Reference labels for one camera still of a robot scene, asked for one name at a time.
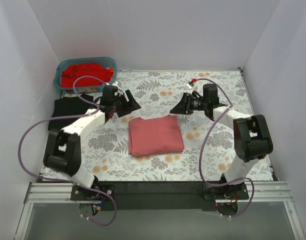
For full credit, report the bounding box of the pink t shirt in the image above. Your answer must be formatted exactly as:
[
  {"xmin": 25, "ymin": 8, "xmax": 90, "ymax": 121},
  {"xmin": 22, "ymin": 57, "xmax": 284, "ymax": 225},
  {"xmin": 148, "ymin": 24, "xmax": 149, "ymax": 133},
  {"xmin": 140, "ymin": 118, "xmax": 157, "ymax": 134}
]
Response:
[{"xmin": 128, "ymin": 115, "xmax": 185, "ymax": 157}]

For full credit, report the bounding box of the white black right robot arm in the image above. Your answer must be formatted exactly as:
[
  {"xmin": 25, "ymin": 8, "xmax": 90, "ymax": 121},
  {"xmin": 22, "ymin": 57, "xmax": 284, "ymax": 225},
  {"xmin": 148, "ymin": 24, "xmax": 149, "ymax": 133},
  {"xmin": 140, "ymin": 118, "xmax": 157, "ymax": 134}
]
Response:
[{"xmin": 170, "ymin": 80, "xmax": 274, "ymax": 199}]

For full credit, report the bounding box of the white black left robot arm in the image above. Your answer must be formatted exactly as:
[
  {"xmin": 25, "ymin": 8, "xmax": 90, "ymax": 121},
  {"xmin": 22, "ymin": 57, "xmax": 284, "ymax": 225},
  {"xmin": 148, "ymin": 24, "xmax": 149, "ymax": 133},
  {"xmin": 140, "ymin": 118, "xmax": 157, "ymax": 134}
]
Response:
[{"xmin": 43, "ymin": 85, "xmax": 141, "ymax": 200}]

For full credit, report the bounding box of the teal plastic laundry basket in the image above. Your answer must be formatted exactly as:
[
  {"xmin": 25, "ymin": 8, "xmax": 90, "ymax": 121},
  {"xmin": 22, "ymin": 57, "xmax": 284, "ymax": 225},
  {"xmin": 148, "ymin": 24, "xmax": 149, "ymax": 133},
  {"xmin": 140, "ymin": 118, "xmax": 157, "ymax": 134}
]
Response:
[{"xmin": 53, "ymin": 57, "xmax": 117, "ymax": 93}]

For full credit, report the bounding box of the red t shirt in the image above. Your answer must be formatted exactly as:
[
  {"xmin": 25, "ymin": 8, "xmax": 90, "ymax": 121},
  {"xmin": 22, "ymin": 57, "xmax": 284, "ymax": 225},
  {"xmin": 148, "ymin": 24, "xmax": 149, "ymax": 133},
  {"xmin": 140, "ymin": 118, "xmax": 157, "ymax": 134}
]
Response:
[{"xmin": 60, "ymin": 63, "xmax": 114, "ymax": 88}]

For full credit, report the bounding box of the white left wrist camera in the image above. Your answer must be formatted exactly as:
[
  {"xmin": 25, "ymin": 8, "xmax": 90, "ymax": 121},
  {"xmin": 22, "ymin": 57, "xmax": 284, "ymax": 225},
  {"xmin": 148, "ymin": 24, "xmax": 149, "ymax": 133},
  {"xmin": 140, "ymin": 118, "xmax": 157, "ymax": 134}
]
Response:
[{"xmin": 113, "ymin": 82, "xmax": 129, "ymax": 102}]

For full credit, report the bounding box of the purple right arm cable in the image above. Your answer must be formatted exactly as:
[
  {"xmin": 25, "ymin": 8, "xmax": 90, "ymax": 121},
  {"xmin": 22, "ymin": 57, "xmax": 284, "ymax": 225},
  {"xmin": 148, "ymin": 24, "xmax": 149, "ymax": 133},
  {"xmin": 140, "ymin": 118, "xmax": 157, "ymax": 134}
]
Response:
[{"xmin": 187, "ymin": 77, "xmax": 256, "ymax": 218}]

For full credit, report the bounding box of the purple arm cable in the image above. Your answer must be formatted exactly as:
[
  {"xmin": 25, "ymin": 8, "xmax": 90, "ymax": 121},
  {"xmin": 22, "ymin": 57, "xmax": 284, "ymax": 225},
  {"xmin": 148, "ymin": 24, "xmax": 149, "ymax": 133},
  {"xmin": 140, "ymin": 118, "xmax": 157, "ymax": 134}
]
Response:
[
  {"xmin": 18, "ymin": 75, "xmax": 118, "ymax": 227},
  {"xmin": 187, "ymin": 77, "xmax": 256, "ymax": 218}
]

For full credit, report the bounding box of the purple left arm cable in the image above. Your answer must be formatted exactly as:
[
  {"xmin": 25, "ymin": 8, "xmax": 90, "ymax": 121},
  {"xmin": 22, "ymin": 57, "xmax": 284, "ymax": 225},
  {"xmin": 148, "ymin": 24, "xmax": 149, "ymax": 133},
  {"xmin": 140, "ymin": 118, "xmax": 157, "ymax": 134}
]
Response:
[{"xmin": 18, "ymin": 75, "xmax": 118, "ymax": 227}]

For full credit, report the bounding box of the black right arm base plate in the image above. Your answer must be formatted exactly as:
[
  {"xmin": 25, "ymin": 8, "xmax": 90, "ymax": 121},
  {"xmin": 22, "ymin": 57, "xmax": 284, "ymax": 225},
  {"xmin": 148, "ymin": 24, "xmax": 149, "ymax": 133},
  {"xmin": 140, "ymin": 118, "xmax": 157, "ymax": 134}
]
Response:
[{"xmin": 197, "ymin": 183, "xmax": 249, "ymax": 200}]

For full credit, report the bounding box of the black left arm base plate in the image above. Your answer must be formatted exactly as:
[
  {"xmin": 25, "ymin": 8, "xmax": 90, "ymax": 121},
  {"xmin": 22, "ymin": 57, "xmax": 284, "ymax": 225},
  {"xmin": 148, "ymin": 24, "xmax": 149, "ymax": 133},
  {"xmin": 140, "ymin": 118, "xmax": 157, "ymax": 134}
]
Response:
[{"xmin": 70, "ymin": 184, "xmax": 115, "ymax": 201}]

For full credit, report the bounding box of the aluminium frame rail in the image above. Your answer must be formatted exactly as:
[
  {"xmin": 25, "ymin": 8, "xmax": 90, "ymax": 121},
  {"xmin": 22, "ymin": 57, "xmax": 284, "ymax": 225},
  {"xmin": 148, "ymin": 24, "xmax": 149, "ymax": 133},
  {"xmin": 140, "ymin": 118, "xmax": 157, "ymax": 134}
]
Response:
[{"xmin": 14, "ymin": 182, "xmax": 74, "ymax": 240}]

